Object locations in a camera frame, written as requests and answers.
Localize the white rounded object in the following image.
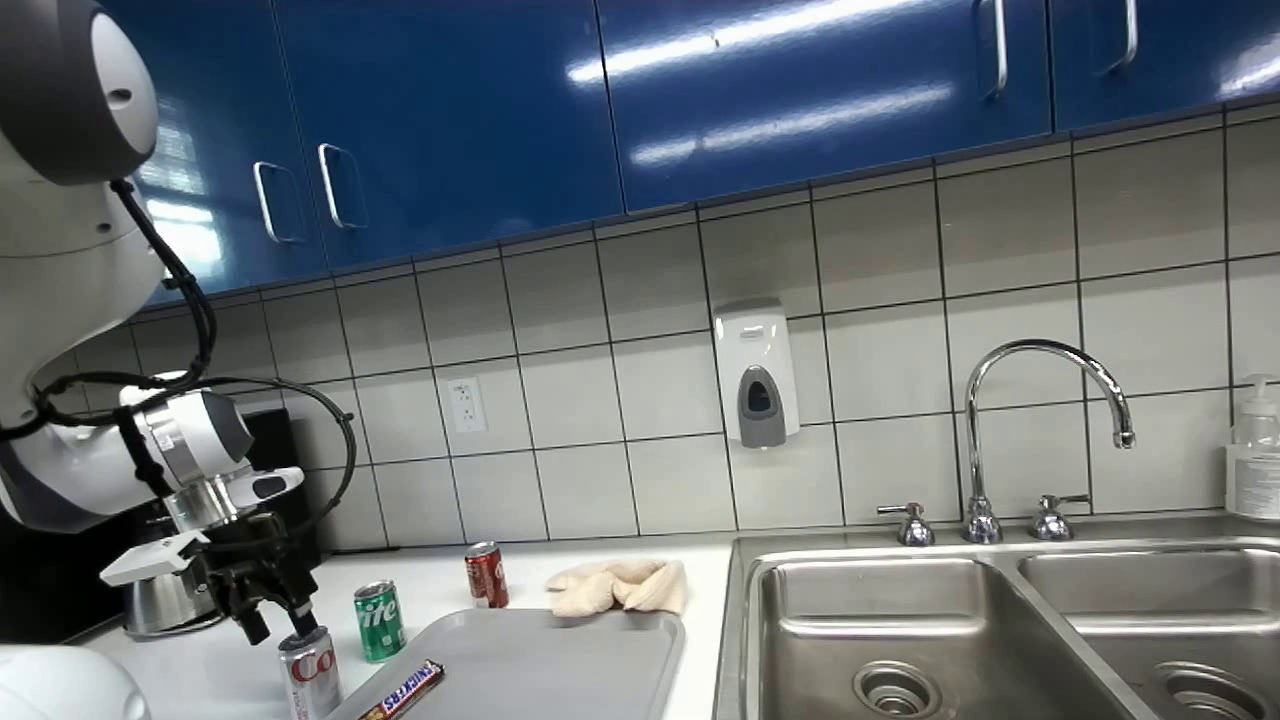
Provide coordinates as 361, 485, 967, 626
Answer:
0, 646, 152, 720

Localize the beige waffle cloth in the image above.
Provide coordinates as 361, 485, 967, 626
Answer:
546, 556, 692, 626

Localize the white wall soap dispenser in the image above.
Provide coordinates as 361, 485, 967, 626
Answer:
711, 309, 804, 452

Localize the red soda can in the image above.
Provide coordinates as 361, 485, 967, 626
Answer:
460, 535, 513, 613

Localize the clear soap bottle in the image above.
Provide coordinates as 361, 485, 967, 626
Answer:
1222, 375, 1280, 526

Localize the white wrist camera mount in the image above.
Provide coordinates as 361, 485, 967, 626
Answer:
98, 456, 309, 591

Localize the white wall outlet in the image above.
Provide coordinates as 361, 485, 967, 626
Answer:
442, 375, 487, 440

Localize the black microwave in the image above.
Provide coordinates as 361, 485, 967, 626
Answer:
0, 504, 135, 647

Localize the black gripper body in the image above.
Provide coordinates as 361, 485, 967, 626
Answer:
195, 511, 323, 619

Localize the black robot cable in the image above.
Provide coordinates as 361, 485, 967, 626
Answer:
0, 175, 365, 535

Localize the stainless steel double sink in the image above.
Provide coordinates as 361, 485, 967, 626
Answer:
711, 532, 1280, 720

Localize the green soda can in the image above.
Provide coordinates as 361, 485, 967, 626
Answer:
353, 576, 410, 669

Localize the silver cabinet handle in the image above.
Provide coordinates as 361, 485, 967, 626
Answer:
315, 139, 361, 234
1097, 0, 1144, 80
985, 0, 1017, 95
252, 158, 290, 248

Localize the chrome faucet handle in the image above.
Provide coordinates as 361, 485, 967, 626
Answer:
875, 499, 942, 550
1029, 491, 1097, 545

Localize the silver soda can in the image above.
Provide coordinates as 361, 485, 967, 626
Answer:
275, 626, 344, 720

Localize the brown candy bar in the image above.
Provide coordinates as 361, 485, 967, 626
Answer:
358, 656, 448, 720

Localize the chrome gooseneck faucet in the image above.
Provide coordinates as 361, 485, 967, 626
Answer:
960, 337, 1139, 545

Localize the blue cabinet door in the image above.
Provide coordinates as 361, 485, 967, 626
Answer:
98, 0, 313, 309
274, 0, 620, 282
593, 0, 1057, 225
1042, 0, 1280, 139

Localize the steel coffee carafe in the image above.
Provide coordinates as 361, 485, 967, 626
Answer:
128, 532, 233, 639

